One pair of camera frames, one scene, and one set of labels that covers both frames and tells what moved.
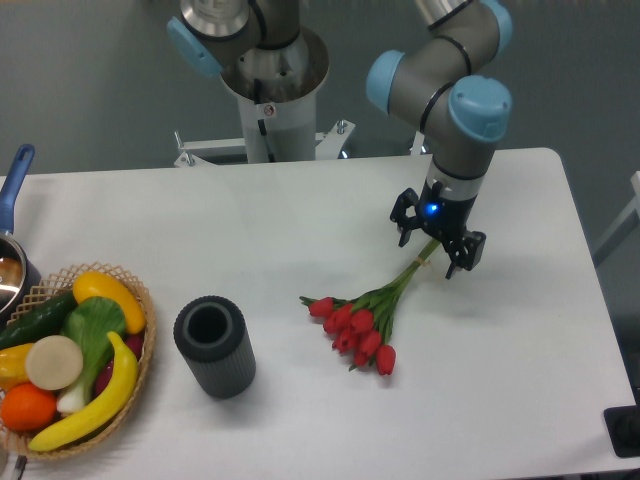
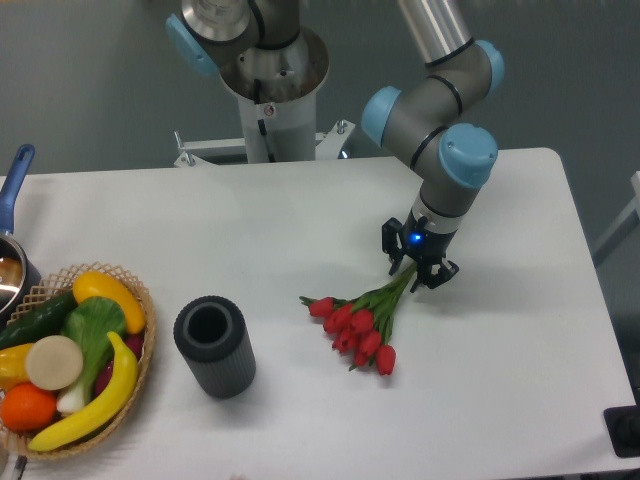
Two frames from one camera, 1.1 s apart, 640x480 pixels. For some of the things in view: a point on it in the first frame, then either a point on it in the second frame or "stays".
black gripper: x=444 y=218 to x=423 y=247
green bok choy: x=92 y=323 stays
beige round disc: x=54 y=363 stays
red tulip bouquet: x=361 y=326 stays
